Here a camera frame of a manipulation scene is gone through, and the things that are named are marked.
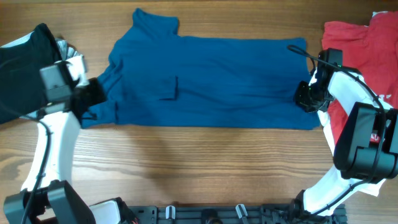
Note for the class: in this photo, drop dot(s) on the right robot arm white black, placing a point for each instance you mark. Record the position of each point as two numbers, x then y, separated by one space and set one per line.
365 153

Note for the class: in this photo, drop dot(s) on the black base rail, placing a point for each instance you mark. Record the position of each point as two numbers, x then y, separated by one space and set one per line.
264 214

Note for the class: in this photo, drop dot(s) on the blue t-shirt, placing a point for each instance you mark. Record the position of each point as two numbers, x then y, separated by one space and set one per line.
157 77

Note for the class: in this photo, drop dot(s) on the red t-shirt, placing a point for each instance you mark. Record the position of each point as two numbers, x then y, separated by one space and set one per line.
371 49

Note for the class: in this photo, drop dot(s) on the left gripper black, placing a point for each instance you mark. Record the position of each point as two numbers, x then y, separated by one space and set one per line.
92 93

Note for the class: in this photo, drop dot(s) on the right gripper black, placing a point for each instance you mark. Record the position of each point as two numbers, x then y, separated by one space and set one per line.
305 97

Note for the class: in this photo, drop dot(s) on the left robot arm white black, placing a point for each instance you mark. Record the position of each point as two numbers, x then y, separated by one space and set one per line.
46 195

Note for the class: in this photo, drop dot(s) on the black folded garment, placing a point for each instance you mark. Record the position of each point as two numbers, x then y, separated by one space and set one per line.
21 74

